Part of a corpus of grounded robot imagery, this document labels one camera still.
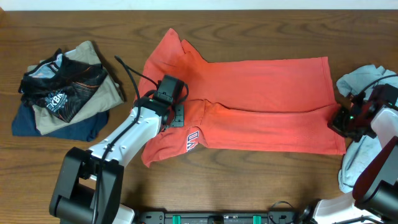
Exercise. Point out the red orange polo shirt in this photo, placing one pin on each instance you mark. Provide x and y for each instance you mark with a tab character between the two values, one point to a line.
255	105

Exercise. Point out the beige folded shirt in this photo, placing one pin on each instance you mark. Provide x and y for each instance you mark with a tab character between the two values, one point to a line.
107	96

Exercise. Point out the black patterned jersey shirt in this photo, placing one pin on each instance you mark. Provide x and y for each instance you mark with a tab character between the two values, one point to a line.
61	85

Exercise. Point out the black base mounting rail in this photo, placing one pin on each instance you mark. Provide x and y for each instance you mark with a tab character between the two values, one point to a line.
280	213

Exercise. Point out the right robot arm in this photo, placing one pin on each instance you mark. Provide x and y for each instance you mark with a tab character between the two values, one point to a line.
374	195

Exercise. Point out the navy blue folded shirt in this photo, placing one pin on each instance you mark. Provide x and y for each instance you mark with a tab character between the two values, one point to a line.
24	124

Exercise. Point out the light grey blue shirt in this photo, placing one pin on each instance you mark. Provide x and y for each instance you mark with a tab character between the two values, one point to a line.
359	154

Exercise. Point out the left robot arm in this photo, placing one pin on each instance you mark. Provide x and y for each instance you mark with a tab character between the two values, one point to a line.
88	188

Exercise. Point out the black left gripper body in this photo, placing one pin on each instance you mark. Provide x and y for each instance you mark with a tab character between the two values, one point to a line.
178	116

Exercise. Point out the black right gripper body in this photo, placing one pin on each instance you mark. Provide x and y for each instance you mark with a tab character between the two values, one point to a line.
339	121

